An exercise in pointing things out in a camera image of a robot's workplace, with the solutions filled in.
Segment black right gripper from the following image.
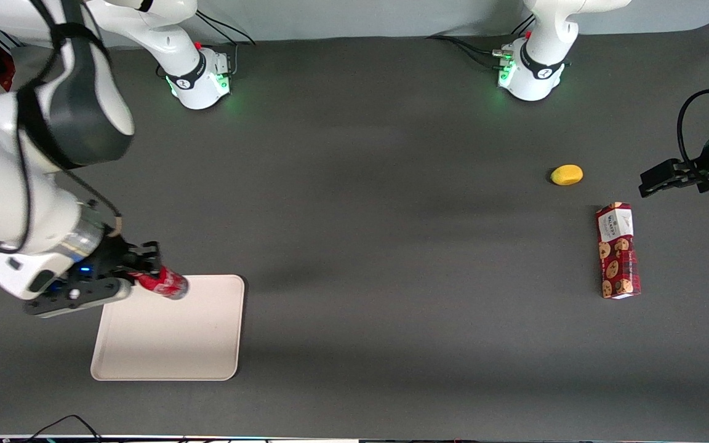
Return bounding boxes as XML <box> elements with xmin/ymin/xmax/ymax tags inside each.
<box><xmin>78</xmin><ymin>234</ymin><xmax>162</xmax><ymax>285</ymax></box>

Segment red coke bottle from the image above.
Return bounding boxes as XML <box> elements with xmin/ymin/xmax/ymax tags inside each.
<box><xmin>132</xmin><ymin>265</ymin><xmax>190</xmax><ymax>301</ymax></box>

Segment cream plastic tray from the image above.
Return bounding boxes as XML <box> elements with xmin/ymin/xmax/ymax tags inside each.
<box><xmin>90</xmin><ymin>274</ymin><xmax>246</xmax><ymax>381</ymax></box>

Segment red tartan cookie box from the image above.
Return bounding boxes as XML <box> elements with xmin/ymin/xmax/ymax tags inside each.
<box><xmin>595</xmin><ymin>202</ymin><xmax>643</xmax><ymax>300</ymax></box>

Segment yellow lemon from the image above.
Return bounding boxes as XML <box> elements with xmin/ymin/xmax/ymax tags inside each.
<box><xmin>550</xmin><ymin>164</ymin><xmax>584</xmax><ymax>186</ymax></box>

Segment thin black cable loop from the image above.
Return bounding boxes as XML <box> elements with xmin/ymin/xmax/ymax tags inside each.
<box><xmin>22</xmin><ymin>414</ymin><xmax>104</xmax><ymax>443</ymax></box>

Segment black cable along right arm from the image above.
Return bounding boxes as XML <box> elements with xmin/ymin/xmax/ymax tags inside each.
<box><xmin>0</xmin><ymin>0</ymin><xmax>124</xmax><ymax>256</ymax></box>

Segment black cables at left arm base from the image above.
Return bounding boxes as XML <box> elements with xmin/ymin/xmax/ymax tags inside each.
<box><xmin>427</xmin><ymin>35</ymin><xmax>515</xmax><ymax>70</ymax></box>

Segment black cables at arm base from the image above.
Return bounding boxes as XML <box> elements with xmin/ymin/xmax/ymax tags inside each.
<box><xmin>194</xmin><ymin>9</ymin><xmax>257</xmax><ymax>78</ymax></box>
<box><xmin>427</xmin><ymin>35</ymin><xmax>515</xmax><ymax>70</ymax></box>

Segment black cables at right arm base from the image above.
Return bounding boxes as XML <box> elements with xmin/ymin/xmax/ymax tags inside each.
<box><xmin>194</xmin><ymin>9</ymin><xmax>257</xmax><ymax>78</ymax></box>

